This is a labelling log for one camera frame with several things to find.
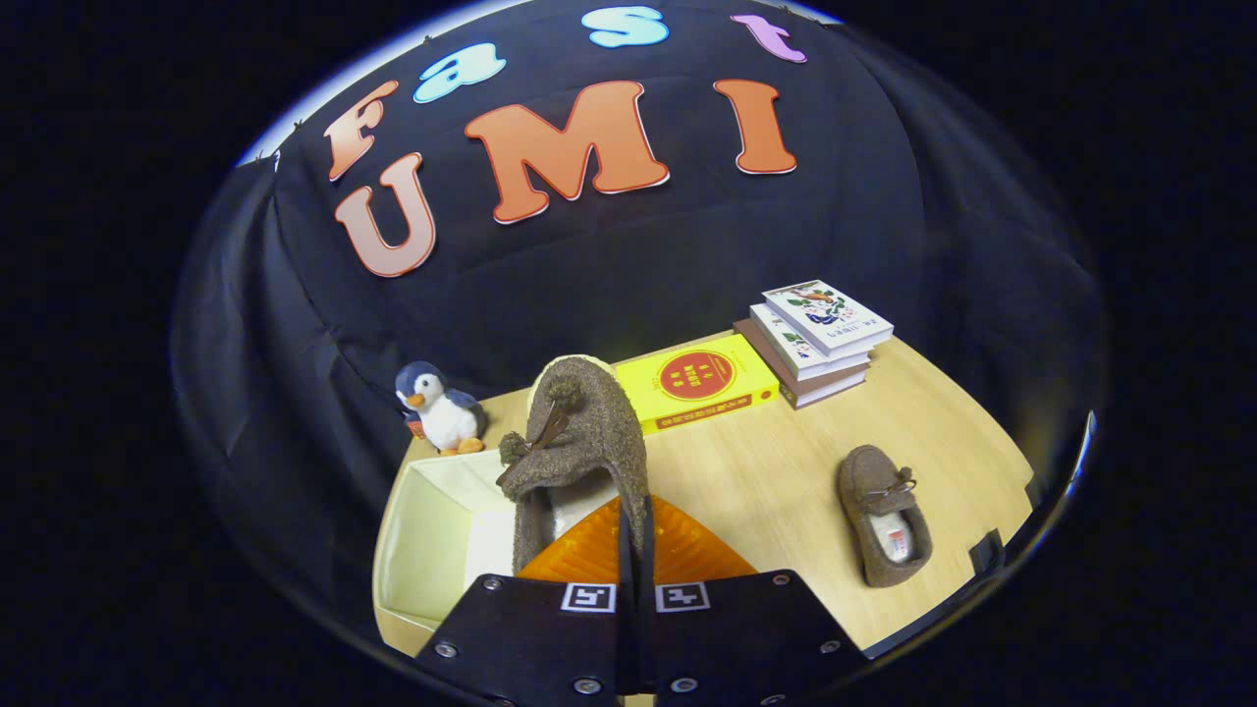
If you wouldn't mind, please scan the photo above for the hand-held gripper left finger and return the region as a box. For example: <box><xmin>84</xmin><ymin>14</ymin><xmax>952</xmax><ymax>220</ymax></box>
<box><xmin>414</xmin><ymin>496</ymin><xmax>629</xmax><ymax>707</ymax></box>

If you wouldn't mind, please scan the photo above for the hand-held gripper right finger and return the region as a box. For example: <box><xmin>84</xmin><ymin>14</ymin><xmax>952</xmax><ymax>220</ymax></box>
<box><xmin>643</xmin><ymin>494</ymin><xmax>870</xmax><ymax>707</ymax></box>

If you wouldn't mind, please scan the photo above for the brown fuzzy shoe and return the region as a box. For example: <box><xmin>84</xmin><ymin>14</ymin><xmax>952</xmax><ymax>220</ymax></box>
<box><xmin>496</xmin><ymin>356</ymin><xmax>654</xmax><ymax>590</ymax></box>
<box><xmin>837</xmin><ymin>445</ymin><xmax>934</xmax><ymax>588</ymax></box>

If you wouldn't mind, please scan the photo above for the beige fabric storage box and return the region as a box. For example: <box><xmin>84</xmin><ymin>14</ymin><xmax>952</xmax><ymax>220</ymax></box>
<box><xmin>371</xmin><ymin>450</ymin><xmax>620</xmax><ymax>659</ymax></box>

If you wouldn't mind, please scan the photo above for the yellow book with red circle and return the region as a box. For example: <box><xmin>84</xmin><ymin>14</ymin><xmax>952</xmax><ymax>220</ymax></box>
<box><xmin>613</xmin><ymin>334</ymin><xmax>781</xmax><ymax>436</ymax></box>

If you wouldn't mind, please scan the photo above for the penguin plush toy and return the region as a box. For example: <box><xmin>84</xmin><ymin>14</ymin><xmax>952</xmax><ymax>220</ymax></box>
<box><xmin>395</xmin><ymin>360</ymin><xmax>489</xmax><ymax>457</ymax></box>

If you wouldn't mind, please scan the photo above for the brown cover book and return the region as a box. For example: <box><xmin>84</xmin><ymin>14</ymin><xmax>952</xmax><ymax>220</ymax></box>
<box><xmin>734</xmin><ymin>317</ymin><xmax>871</xmax><ymax>409</ymax></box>

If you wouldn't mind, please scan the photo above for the white book with leaf print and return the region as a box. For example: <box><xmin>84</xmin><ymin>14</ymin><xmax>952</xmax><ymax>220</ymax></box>
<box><xmin>748</xmin><ymin>302</ymin><xmax>873</xmax><ymax>382</ymax></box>

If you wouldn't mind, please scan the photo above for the black backdrop cloth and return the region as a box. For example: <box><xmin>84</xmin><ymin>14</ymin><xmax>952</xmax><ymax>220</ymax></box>
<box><xmin>172</xmin><ymin>0</ymin><xmax>1106</xmax><ymax>629</ymax></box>

